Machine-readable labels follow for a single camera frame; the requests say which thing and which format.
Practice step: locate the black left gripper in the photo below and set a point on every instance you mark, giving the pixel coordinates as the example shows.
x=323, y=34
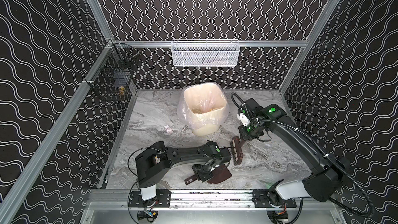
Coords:
x=203, y=171

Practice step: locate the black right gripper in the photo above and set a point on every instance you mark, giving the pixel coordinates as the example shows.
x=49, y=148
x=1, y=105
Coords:
x=246, y=138

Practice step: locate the brown cartoon-face hand broom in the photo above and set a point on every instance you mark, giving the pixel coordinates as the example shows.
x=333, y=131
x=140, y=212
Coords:
x=237, y=150

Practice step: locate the brown plastic dustpan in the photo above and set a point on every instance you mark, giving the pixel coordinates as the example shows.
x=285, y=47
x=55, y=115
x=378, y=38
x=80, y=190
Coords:
x=216, y=175

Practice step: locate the cream trash bin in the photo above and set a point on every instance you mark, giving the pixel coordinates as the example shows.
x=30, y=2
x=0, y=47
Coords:
x=205, y=109

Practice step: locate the clear plastic bin liner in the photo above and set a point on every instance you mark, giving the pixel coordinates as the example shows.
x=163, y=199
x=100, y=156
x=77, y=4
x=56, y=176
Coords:
x=202, y=109

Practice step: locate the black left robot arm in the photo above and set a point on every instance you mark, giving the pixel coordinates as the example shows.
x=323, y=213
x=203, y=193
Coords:
x=207, y=162

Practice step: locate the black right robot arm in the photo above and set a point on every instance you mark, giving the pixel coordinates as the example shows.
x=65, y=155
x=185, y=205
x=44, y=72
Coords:
x=325, y=178

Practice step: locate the pink white scrap near bin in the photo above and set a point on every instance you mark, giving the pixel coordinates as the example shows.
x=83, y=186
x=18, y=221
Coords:
x=168, y=129

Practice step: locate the small brass bell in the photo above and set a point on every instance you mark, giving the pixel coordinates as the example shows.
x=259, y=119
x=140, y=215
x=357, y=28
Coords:
x=121, y=91

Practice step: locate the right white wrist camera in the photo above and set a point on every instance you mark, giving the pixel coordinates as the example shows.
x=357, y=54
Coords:
x=243, y=119

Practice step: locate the white wire wall basket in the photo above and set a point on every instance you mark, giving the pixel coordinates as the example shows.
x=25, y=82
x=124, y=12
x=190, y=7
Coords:
x=205, y=53

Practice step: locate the black wire wall basket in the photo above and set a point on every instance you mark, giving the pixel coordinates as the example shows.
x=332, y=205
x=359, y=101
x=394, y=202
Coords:
x=116, y=70

